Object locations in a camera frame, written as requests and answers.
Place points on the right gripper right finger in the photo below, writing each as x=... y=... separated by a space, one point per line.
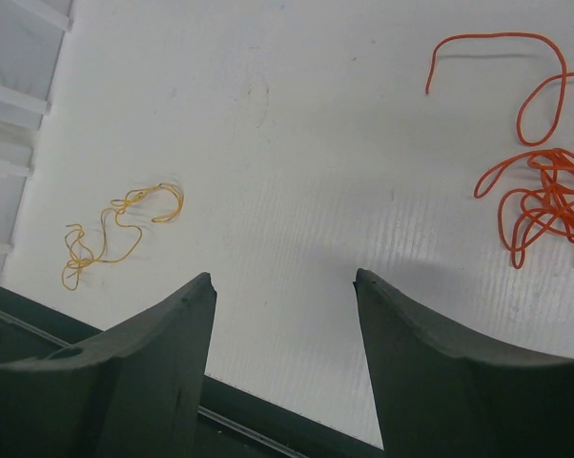
x=442 y=389

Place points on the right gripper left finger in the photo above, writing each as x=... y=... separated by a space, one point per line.
x=130 y=391

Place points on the white compartment tray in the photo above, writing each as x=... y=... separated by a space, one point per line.
x=31 y=37

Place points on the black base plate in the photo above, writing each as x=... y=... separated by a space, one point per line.
x=233 y=423

